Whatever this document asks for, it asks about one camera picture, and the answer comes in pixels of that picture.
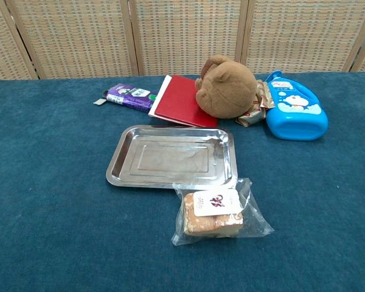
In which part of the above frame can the bagged bread with white label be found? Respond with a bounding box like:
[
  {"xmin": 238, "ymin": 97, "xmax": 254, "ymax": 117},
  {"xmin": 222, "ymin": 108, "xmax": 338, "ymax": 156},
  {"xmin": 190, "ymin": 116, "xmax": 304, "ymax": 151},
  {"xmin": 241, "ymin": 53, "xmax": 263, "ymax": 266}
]
[{"xmin": 171, "ymin": 178, "xmax": 275, "ymax": 246}]

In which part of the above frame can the rectangular silver metal tray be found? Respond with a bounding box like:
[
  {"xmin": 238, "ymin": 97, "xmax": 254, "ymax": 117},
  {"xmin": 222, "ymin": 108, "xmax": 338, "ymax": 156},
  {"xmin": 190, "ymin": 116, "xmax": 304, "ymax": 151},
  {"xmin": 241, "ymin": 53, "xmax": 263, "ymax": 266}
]
[{"xmin": 105, "ymin": 124, "xmax": 238, "ymax": 189}]

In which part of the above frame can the red notebook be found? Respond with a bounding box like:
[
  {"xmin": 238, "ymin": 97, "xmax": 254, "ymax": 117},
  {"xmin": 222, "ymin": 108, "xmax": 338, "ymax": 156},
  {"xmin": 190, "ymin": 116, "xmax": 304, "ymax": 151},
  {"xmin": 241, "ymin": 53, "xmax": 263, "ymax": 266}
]
[{"xmin": 148, "ymin": 74, "xmax": 219, "ymax": 128}]

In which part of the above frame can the brown plush bear toy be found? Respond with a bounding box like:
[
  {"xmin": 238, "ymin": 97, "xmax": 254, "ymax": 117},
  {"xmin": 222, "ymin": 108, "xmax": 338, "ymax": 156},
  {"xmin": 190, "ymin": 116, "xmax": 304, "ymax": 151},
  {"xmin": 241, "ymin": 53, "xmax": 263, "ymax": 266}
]
[{"xmin": 195, "ymin": 55, "xmax": 259, "ymax": 119}]

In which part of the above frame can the purple snack package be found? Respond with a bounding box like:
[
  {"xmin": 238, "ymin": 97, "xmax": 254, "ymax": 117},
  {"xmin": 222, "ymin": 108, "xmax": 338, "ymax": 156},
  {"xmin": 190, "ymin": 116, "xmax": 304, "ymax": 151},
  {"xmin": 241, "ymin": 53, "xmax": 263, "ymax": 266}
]
[{"xmin": 93, "ymin": 83, "xmax": 159, "ymax": 113}]

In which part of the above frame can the gold and red snack wrapper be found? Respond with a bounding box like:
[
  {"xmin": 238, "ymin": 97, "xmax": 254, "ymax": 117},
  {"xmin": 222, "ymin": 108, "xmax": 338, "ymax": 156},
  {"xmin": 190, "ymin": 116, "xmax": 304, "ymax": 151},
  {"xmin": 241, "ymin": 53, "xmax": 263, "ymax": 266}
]
[{"xmin": 235, "ymin": 79, "xmax": 276, "ymax": 126}]

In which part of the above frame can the woven folding screen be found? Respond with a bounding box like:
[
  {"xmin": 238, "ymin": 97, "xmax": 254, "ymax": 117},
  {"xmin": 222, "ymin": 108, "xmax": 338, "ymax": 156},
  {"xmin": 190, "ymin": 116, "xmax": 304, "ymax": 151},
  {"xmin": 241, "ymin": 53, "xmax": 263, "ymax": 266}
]
[{"xmin": 0, "ymin": 0, "xmax": 365, "ymax": 82}]

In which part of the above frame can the blue cartoon detergent bottle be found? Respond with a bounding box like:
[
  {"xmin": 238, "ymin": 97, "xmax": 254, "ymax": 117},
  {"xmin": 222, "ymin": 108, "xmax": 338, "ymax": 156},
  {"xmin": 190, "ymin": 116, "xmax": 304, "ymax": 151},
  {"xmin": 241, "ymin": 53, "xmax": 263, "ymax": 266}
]
[{"xmin": 266, "ymin": 70, "xmax": 329, "ymax": 141}]

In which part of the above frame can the teal table cloth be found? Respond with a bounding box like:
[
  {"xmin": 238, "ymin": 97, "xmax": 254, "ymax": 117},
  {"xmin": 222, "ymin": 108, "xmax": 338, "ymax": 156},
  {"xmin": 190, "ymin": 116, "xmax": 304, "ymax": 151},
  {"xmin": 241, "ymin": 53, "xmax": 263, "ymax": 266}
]
[{"xmin": 0, "ymin": 72, "xmax": 365, "ymax": 292}]

